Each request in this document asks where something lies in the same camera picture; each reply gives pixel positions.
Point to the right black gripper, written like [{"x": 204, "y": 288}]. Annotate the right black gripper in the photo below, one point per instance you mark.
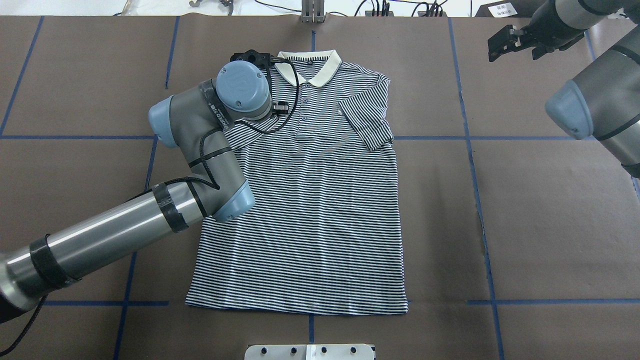
[{"x": 544, "y": 36}]

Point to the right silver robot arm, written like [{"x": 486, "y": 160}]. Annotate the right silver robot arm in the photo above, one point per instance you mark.
[{"x": 603, "y": 100}]

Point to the brown paper table cover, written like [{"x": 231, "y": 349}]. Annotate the brown paper table cover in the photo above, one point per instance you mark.
[{"x": 482, "y": 231}]

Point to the blue white striped polo shirt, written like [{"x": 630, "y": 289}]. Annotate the blue white striped polo shirt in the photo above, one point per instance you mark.
[{"x": 324, "y": 236}]

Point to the aluminium frame post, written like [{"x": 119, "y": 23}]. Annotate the aluminium frame post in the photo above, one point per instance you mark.
[{"x": 313, "y": 11}]

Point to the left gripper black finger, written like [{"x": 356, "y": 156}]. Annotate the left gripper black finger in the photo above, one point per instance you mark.
[{"x": 280, "y": 108}]

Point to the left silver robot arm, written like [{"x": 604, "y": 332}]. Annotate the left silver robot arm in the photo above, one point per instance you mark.
[{"x": 194, "y": 121}]

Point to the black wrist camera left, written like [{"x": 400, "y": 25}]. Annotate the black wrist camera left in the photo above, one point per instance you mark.
[{"x": 252, "y": 57}]

